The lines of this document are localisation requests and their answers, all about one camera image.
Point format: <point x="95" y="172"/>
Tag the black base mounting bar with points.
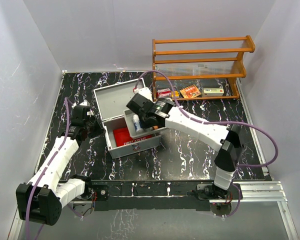
<point x="197" y="195"/>

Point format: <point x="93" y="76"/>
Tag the grey divided tray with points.
<point x="128" y="114"/>

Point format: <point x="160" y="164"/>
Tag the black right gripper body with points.
<point x="144" y="124"/>

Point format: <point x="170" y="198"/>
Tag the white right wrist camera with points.
<point x="145" y="92"/>

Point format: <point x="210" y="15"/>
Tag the red white medicine box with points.
<point x="164" y="93"/>

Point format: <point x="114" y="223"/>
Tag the red first aid kit pouch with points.
<point x="122" y="137"/>

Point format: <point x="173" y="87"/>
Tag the grey medicine case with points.
<point x="111" y="102"/>

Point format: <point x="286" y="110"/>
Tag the orange wooden shelf rack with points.
<point x="204" y="62"/>

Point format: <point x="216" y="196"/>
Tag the orange medicine packet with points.
<point x="190" y="92"/>

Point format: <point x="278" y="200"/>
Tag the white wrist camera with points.
<point x="145" y="92"/>
<point x="85" y="103"/>

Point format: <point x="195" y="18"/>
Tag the small yellow box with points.
<point x="176" y="94"/>

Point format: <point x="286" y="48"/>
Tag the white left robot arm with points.
<point x="42" y="199"/>

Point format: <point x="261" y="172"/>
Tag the blue white tube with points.
<point x="137" y="124"/>

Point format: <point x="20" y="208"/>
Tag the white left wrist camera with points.
<point x="85" y="103"/>

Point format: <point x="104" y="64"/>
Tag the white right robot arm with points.
<point x="222" y="139"/>

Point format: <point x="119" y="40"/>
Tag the long white medicine box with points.
<point x="213" y="92"/>

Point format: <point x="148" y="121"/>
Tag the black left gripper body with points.
<point x="94" y="128"/>

